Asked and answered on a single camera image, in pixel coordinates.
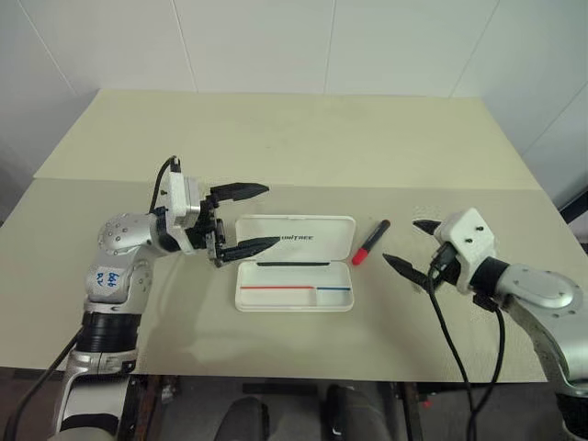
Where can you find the small red object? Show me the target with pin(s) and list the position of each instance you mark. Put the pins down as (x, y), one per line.
(426, 403)

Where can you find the rusty metal table leg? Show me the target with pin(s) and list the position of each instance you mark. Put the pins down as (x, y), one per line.
(409, 413)
(154, 404)

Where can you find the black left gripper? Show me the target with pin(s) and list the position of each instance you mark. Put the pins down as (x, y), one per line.
(203, 232)

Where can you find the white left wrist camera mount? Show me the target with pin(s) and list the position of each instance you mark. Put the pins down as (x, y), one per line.
(177, 193)

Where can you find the red capped black marker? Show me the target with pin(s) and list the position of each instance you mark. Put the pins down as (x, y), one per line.
(367, 248)

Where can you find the black object at wall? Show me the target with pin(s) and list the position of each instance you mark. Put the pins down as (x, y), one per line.
(574, 216)

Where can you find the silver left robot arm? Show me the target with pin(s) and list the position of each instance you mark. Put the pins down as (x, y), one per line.
(119, 234)

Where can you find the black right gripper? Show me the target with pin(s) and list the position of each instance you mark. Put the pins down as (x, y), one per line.
(445, 266)

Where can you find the white plastic pencil case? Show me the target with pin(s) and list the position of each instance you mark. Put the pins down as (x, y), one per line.
(294, 289)

